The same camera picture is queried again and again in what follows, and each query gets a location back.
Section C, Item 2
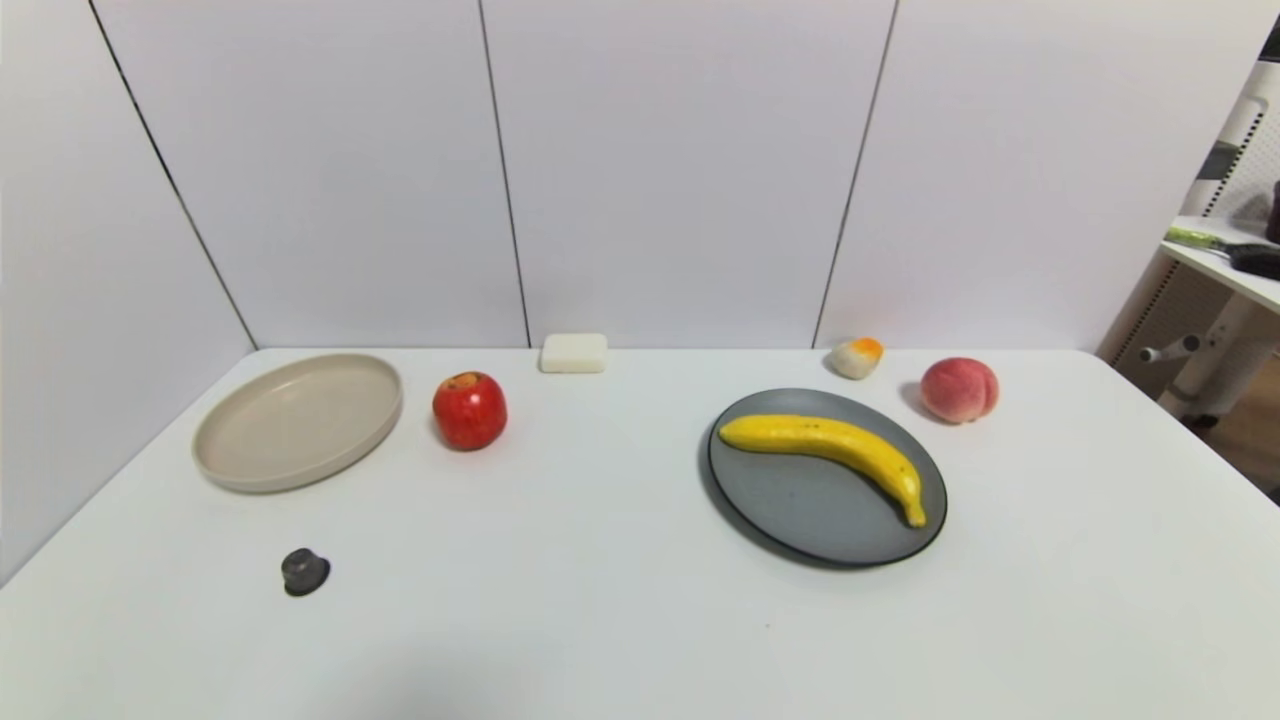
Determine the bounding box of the white and orange sushi piece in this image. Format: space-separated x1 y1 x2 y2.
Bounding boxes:
829 337 887 381

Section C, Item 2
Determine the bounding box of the white perforated panel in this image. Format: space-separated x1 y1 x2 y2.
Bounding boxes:
1180 25 1280 241

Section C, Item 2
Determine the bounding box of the pink peach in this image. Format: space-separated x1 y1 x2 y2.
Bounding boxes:
919 357 1001 426

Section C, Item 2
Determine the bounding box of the white side desk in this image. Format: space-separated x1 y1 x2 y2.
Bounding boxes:
1138 214 1280 423

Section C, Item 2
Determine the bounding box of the white rectangular soap block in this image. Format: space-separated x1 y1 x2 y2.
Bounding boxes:
539 333 609 375

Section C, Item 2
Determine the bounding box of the black object on desk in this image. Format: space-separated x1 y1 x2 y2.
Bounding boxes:
1227 243 1280 282

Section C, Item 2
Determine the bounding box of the yellow banana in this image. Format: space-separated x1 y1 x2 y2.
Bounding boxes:
718 413 930 530

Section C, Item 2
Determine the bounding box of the red apple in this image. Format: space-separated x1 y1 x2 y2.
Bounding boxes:
432 371 509 452

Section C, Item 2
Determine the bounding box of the gray round plate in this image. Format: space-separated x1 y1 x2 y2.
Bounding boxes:
706 388 950 570

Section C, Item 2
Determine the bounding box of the small dark knob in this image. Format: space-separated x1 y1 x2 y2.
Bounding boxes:
280 548 332 599

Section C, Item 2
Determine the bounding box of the beige round plate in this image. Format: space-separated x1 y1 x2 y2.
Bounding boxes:
191 352 404 495

